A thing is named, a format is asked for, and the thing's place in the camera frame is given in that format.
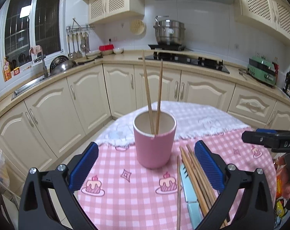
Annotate white bowls on counter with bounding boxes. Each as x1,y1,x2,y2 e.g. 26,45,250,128
85,50,101,59

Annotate steel sink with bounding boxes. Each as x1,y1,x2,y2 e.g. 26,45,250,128
11,75,52,100

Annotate pink checkered tablecloth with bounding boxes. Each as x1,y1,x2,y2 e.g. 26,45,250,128
77,125,277,230

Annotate beige countertop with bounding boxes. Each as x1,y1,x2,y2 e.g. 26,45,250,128
0,48,290,125

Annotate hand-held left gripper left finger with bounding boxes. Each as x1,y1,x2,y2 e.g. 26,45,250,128
18,141,99,230

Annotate stainless steel pot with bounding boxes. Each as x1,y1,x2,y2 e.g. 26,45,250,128
153,16,186,46

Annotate black glass gas cooktop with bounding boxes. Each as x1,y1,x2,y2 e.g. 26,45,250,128
138,52,230,74

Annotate colourful snack packets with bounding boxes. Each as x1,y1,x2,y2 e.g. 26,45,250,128
274,153,290,230

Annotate barred kitchen window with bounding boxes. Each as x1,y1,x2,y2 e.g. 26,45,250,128
3,0,65,66

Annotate pink cup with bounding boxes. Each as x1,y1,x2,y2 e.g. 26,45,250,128
133,110,177,169

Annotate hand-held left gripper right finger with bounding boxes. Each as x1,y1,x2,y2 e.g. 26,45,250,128
194,140,276,230

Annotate hanging steel ladle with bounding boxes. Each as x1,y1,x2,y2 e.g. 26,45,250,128
82,32,91,54
77,32,84,58

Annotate steel wok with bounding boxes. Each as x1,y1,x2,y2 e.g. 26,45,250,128
50,57,104,76

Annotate green electric grill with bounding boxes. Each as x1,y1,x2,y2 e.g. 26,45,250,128
246,56,279,86

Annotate cream lattice wall cabinet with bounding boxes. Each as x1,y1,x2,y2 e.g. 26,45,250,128
88,0,145,25
235,0,290,49

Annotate person's right hand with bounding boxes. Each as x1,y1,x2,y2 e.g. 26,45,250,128
276,156,290,200

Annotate light blue knife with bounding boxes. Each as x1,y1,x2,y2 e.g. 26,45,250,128
180,164,204,230

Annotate cream base cabinets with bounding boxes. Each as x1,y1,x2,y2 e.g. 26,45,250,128
0,63,290,187

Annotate pink rag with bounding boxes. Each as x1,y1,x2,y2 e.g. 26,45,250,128
29,45,44,56

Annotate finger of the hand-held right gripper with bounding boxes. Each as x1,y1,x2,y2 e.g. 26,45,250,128
255,128,290,133
241,130,290,153

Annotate wire utensil rack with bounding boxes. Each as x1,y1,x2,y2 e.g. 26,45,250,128
66,17,96,33

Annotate steel faucet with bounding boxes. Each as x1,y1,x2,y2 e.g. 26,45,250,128
29,49,50,79

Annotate hanging steel spatula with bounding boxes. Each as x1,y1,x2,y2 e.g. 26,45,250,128
67,32,74,58
72,32,78,58

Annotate orange bottle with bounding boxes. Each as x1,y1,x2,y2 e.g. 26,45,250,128
3,57,12,81

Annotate steel colander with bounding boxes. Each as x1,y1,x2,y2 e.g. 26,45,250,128
50,55,72,72

